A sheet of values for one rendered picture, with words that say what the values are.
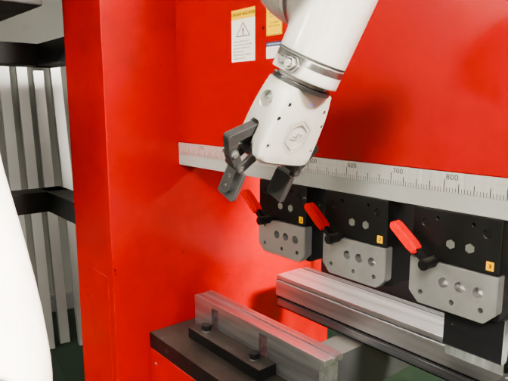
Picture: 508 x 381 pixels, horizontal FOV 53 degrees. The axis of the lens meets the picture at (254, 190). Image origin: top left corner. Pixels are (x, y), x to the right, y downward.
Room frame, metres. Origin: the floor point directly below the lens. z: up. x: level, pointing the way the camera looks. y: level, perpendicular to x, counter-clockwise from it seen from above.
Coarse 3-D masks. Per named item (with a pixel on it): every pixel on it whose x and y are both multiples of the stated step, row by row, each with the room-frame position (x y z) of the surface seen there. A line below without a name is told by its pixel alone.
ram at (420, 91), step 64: (192, 0) 1.35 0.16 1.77; (256, 0) 1.16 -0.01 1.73; (384, 0) 0.90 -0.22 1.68; (448, 0) 0.81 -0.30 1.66; (192, 64) 1.36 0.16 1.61; (256, 64) 1.16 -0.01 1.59; (384, 64) 0.90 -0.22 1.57; (448, 64) 0.81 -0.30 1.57; (192, 128) 1.36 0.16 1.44; (384, 128) 0.89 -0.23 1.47; (448, 128) 0.80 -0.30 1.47; (384, 192) 0.89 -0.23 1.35; (448, 192) 0.79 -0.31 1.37
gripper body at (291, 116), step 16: (272, 80) 0.61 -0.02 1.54; (288, 80) 0.60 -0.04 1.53; (256, 96) 0.62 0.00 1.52; (272, 96) 0.61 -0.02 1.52; (288, 96) 0.59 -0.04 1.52; (304, 96) 0.61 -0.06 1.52; (320, 96) 0.61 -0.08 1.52; (256, 112) 0.61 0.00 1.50; (272, 112) 0.60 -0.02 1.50; (288, 112) 0.60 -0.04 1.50; (304, 112) 0.62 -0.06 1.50; (320, 112) 0.64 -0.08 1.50; (272, 128) 0.60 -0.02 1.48; (288, 128) 0.61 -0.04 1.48; (304, 128) 0.63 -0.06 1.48; (320, 128) 0.65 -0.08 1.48; (256, 144) 0.60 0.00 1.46; (272, 144) 0.61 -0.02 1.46; (288, 144) 0.62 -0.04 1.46; (304, 144) 0.64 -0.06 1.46; (272, 160) 0.62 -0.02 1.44; (288, 160) 0.64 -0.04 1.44; (304, 160) 0.66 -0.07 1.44
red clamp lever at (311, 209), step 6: (306, 204) 0.98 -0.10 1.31; (312, 204) 0.98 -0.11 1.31; (306, 210) 0.98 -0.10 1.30; (312, 210) 0.97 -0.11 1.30; (318, 210) 0.97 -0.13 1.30; (312, 216) 0.96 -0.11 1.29; (318, 216) 0.96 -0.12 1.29; (318, 222) 0.95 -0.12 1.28; (324, 222) 0.95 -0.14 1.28; (318, 228) 0.96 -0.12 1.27; (324, 228) 0.95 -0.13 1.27; (330, 234) 0.93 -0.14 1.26; (336, 234) 0.94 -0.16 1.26; (342, 234) 0.95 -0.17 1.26; (330, 240) 0.92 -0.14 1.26; (336, 240) 0.93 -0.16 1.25
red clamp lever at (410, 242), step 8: (392, 224) 0.82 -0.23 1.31; (400, 224) 0.82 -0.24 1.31; (400, 232) 0.81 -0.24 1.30; (408, 232) 0.81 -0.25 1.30; (400, 240) 0.82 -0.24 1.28; (408, 240) 0.80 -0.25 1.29; (416, 240) 0.80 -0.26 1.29; (408, 248) 0.80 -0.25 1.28; (416, 248) 0.79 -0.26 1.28; (424, 256) 0.79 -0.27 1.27; (424, 264) 0.77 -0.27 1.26; (432, 264) 0.78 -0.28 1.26
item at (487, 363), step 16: (448, 320) 0.82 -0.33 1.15; (464, 320) 0.79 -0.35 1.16; (448, 336) 0.81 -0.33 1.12; (464, 336) 0.79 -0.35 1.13; (480, 336) 0.77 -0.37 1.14; (496, 336) 0.75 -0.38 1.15; (448, 352) 0.82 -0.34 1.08; (464, 352) 0.80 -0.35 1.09; (480, 352) 0.77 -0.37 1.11; (496, 352) 0.75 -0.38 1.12; (496, 368) 0.76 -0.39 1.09
